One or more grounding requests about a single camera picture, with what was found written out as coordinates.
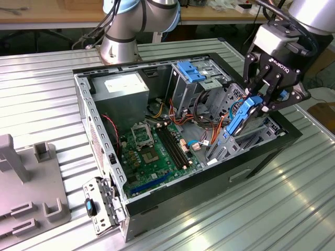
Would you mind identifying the grey power supply unit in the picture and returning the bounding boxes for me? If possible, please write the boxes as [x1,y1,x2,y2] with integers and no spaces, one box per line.
[91,72,150,126]

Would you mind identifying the blue expansion slot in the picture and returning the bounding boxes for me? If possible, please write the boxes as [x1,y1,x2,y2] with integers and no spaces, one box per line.
[130,171,173,196]

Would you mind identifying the grey metal optical drive cage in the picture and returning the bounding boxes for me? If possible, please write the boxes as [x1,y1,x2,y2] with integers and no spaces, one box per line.
[167,60,231,118]

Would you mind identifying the thick black cable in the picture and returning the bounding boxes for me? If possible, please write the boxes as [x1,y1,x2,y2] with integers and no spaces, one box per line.
[195,90,223,129]

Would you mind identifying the red black twisted wire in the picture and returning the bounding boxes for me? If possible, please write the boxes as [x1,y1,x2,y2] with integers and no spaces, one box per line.
[102,113,121,155]

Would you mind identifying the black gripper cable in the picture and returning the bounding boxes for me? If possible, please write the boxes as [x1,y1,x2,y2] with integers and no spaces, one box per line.
[255,0,320,57]

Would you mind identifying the grey parts rack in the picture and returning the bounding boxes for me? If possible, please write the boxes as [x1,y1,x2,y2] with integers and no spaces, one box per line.
[0,133,72,237]

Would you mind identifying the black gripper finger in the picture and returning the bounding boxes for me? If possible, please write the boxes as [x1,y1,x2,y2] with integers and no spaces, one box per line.
[261,82,312,112]
[242,52,272,96]

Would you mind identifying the metal expansion bracket panel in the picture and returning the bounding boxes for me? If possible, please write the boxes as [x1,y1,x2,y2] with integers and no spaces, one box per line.
[82,176,126,236]

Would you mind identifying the grey metal disk bay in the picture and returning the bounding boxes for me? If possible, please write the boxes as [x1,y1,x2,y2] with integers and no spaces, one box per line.
[205,83,286,167]

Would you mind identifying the brown cardboard box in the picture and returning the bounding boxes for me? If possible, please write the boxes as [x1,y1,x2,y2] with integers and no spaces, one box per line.
[306,102,335,131]

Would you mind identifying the black open PC case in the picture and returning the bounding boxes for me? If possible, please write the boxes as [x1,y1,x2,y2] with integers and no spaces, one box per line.
[72,52,304,243]

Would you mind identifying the metal socket cover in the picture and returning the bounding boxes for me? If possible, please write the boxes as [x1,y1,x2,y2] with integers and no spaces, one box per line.
[130,122,155,151]

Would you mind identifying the orange yellow power wire bundle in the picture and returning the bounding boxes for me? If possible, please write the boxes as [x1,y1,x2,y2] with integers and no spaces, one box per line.
[169,99,236,147]

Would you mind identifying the black clip with blue band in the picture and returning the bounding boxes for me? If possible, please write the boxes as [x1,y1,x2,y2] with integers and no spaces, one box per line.
[85,198,98,217]

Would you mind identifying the wooden desk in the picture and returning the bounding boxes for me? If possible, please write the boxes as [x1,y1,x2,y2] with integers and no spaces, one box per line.
[0,0,288,31]

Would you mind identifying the black RAM slot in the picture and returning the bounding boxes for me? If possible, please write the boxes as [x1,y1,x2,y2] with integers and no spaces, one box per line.
[163,124,193,165]
[157,125,185,169]

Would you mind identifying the blue data wire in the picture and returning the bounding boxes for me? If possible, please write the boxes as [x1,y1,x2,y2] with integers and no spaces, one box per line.
[227,103,238,124]

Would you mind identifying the green motherboard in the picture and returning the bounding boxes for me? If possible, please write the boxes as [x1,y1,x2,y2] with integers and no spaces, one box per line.
[119,121,204,197]

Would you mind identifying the blue plastic drive bracket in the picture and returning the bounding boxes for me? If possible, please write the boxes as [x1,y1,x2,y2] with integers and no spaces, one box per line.
[177,61,207,83]

